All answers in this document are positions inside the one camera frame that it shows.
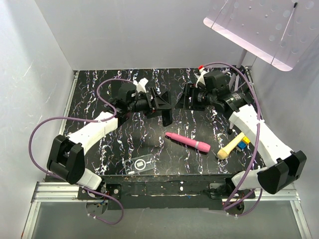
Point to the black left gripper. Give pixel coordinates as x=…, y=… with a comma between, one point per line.
x=157, y=104

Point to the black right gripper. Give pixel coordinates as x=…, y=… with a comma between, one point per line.
x=190, y=91

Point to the phone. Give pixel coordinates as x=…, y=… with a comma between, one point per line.
x=166, y=116

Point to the clear phone case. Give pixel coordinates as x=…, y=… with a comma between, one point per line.
x=139, y=164

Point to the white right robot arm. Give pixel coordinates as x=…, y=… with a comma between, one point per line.
x=282, y=165

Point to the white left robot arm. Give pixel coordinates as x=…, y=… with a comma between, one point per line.
x=67, y=155

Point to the pink toy microphone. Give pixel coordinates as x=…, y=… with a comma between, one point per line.
x=201, y=146

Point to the cream wooden toy microphone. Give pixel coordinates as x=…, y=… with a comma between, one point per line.
x=225, y=151

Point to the blue toy brick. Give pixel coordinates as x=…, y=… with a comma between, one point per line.
x=241, y=146

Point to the yellow toy brick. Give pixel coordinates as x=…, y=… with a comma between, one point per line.
x=246, y=140

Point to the lilac music stand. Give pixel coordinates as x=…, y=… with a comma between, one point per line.
x=277, y=31

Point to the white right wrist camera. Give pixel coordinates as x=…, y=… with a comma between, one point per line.
x=200, y=83

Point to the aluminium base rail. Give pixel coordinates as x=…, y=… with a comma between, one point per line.
x=62, y=192

